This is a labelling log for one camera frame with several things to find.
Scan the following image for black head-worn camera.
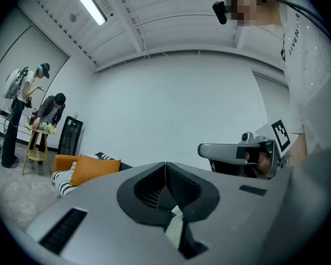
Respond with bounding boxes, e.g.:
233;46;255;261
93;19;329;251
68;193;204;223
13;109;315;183
212;1;229;25

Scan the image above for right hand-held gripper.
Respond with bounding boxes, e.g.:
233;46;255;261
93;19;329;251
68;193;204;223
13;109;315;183
197;119;293;179

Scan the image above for bunch of pale flowers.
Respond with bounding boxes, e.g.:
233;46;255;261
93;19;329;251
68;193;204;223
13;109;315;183
24;121;57;135

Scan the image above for person's right hand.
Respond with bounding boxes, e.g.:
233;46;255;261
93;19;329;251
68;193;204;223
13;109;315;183
256;152;271;175

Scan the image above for black headset cables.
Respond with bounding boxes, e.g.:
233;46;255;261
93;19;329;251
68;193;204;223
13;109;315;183
264;0;331;41

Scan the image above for green white towel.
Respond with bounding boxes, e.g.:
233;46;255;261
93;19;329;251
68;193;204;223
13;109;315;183
165;205;186;250

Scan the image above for orange cushion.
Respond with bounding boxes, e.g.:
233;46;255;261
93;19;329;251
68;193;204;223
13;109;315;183
68;155;122;187

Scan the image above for person's head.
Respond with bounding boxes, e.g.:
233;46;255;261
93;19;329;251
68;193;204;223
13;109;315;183
225;0;284;29

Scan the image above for long ceiling light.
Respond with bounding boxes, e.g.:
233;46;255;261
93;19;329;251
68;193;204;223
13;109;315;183
66;0;108;27

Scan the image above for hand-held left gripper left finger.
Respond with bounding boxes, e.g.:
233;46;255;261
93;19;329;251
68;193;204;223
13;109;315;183
24;162;188;265

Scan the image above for person's right forearm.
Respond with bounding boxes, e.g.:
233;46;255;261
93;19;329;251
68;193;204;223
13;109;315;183
282;133;308;168

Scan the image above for black tower cabinet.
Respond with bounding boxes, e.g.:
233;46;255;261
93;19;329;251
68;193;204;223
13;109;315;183
57;115;84;156

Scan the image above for yellow round side table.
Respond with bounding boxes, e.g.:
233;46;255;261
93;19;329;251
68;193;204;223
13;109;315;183
22;125;57;176

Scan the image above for person's white shirt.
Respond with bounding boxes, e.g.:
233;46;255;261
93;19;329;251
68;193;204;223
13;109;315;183
280;0;331;160

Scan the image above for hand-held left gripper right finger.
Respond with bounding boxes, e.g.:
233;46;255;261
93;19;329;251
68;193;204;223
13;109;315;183
164;162;296;265

